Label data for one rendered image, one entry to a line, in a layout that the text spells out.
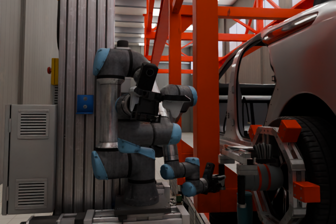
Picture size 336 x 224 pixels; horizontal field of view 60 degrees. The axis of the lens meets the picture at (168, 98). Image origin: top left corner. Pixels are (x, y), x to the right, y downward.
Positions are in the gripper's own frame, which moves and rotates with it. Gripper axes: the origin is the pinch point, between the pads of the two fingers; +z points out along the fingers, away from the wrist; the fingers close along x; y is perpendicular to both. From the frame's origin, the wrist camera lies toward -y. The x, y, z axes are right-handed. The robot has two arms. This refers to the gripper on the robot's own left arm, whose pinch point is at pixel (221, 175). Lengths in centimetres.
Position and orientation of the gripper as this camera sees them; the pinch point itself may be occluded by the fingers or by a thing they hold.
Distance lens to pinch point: 182.0
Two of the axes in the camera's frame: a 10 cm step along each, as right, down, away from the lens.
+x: 7.6, -0.4, -6.4
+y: 0.0, 10.0, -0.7
